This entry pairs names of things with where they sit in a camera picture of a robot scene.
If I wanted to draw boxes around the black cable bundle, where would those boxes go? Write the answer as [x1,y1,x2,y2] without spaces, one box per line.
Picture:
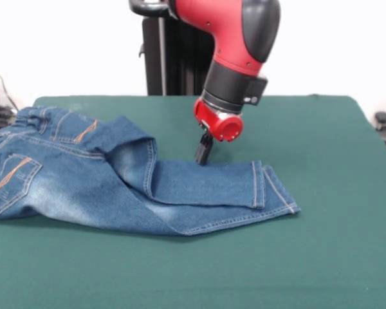
[0,106,20,136]

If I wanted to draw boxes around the blue denim jeans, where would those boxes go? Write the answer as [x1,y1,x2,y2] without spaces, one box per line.
[0,106,302,238]

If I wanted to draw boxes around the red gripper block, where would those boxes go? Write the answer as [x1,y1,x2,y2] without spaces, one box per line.
[193,97,245,167]

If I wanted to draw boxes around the dark green table cloth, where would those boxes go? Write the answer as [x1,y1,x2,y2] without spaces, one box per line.
[0,94,386,309]

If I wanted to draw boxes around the thin grey cable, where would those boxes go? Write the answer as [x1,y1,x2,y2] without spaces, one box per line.
[0,59,22,117]

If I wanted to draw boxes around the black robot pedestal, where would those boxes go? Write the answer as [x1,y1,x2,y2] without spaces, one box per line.
[128,0,219,97]

